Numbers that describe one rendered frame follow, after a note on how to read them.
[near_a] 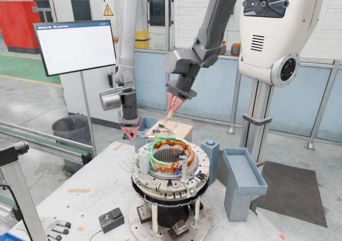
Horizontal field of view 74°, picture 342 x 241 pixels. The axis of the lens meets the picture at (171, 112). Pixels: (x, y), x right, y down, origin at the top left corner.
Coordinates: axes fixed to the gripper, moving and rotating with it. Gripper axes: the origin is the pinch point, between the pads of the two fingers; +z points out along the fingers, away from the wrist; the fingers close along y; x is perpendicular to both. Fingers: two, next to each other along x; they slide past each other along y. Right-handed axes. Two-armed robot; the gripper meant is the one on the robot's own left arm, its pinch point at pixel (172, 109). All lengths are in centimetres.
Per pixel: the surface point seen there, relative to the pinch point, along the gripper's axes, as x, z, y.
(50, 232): -26, 68, -19
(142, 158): -9.7, 18.8, 0.3
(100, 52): 62, 24, -88
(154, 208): -9.2, 36.1, 12.7
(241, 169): 20.0, 17.6, 33.9
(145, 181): -11.6, 24.7, 5.6
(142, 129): 35, 41, -22
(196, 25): 214, -6, -81
